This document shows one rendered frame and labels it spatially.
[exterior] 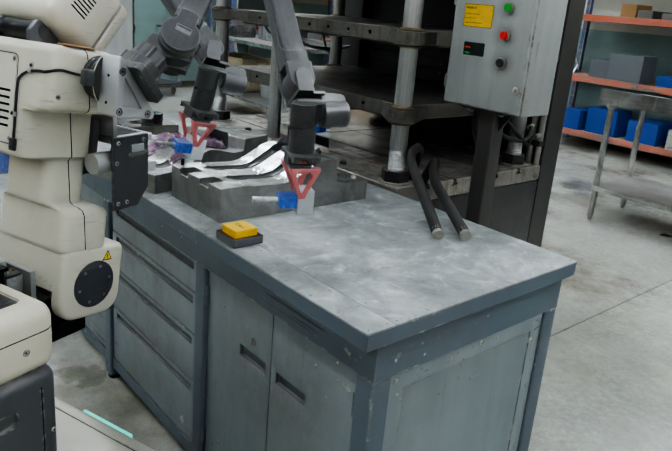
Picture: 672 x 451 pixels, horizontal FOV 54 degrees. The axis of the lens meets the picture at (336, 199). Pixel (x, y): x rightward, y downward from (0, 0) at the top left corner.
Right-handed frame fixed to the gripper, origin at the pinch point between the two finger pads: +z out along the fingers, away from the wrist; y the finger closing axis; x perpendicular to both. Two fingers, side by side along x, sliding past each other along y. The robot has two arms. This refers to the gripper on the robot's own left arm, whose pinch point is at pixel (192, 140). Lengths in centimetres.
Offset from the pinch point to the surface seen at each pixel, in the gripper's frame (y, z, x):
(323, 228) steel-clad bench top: -35.1, 8.8, -22.2
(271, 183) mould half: -18.4, 3.8, -15.2
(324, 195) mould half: -19.4, 6.0, -33.8
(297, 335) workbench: -58, 24, -3
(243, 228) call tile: -34.8, 9.2, 1.9
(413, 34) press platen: -2, -43, -66
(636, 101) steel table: 56, -43, -348
